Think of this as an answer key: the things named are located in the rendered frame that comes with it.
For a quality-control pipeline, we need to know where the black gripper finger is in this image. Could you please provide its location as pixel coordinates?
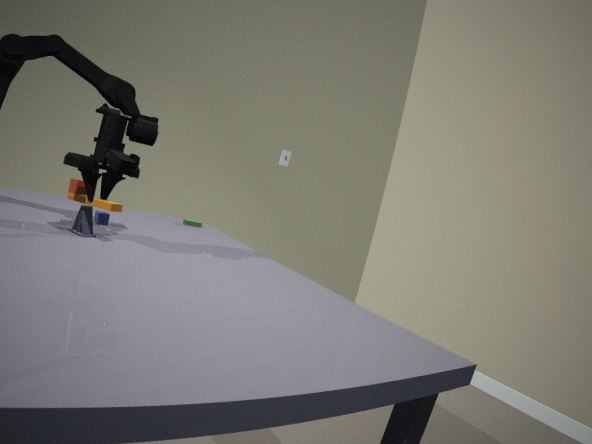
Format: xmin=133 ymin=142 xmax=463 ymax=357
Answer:
xmin=78 ymin=168 xmax=102 ymax=203
xmin=100 ymin=172 xmax=126 ymax=201

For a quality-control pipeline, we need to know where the small blue cube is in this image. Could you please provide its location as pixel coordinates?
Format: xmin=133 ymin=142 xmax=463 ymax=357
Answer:
xmin=93 ymin=210 xmax=110 ymax=226

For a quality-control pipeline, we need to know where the small green block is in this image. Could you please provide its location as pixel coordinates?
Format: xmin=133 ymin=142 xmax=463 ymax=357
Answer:
xmin=183 ymin=219 xmax=202 ymax=227

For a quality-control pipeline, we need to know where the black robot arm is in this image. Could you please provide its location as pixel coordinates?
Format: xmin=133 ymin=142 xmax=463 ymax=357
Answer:
xmin=0 ymin=34 xmax=159 ymax=175

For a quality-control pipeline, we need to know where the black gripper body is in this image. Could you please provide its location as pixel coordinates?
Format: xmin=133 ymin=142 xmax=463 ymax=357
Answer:
xmin=63 ymin=133 xmax=140 ymax=178

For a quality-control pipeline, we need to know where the orange bar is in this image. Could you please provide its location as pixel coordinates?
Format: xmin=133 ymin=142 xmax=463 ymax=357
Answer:
xmin=68 ymin=178 xmax=122 ymax=212

